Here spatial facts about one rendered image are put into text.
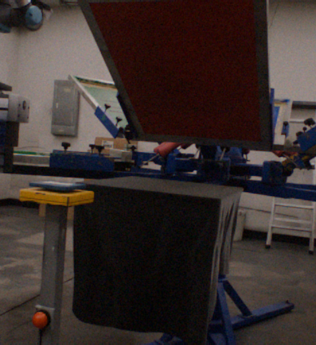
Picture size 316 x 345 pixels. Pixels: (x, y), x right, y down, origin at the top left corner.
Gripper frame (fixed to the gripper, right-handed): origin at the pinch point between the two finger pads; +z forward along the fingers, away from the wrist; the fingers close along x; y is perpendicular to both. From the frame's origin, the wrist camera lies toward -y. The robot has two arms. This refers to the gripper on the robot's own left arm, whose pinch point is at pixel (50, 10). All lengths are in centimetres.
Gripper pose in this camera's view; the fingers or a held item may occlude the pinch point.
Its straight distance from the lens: 231.2
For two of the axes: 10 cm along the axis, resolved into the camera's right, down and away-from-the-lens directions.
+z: 4.2, -0.1, 9.1
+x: 8.8, 2.3, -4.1
